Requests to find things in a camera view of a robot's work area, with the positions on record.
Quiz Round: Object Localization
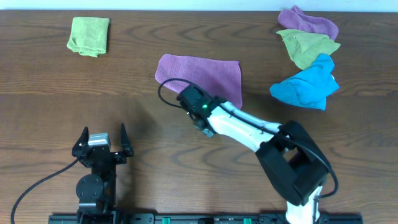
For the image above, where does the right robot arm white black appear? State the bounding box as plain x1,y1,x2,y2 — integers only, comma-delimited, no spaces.
180,96,333,223

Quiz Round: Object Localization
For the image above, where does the purple cloth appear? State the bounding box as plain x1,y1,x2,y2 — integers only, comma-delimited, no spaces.
155,54,243,109
278,6,339,40

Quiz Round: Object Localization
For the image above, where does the crumpled blue cloth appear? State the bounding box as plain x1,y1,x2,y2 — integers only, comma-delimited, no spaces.
270,54,340,111

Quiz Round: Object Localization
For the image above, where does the crumpled purple cloth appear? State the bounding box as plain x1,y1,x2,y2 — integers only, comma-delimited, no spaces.
278,6,339,40

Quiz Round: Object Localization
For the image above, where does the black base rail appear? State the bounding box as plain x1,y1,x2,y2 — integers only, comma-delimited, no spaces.
48,212,364,224

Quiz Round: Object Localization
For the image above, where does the crumpled olive green cloth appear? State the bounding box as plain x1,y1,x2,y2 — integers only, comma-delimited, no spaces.
277,29,341,70

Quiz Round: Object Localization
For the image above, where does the folded green cloth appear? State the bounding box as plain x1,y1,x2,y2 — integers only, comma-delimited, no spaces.
67,17,110,57

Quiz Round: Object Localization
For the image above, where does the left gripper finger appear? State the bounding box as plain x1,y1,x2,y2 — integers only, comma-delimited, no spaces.
121,123,131,152
77,126,89,147

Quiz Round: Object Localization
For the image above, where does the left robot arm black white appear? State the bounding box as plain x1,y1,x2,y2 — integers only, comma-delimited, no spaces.
72,124,134,224

